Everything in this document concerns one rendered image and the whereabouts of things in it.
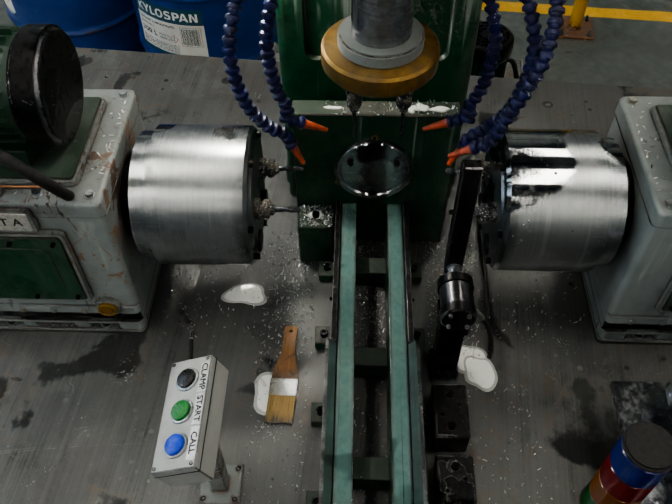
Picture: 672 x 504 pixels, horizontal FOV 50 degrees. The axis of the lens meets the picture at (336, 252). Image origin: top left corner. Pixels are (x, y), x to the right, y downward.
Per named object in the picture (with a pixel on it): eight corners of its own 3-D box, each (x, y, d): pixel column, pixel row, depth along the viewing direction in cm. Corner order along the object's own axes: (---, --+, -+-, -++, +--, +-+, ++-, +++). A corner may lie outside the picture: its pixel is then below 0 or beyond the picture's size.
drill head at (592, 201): (434, 196, 146) (448, 98, 127) (638, 199, 145) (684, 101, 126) (442, 296, 131) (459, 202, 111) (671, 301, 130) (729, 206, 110)
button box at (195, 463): (189, 378, 110) (170, 361, 107) (230, 369, 108) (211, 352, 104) (170, 488, 99) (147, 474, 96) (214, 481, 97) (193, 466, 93)
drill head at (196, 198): (109, 190, 148) (73, 93, 128) (287, 193, 147) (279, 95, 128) (78, 289, 132) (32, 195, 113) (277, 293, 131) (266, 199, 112)
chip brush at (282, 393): (279, 326, 140) (278, 324, 140) (304, 328, 140) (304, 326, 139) (264, 424, 128) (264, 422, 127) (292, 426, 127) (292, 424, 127)
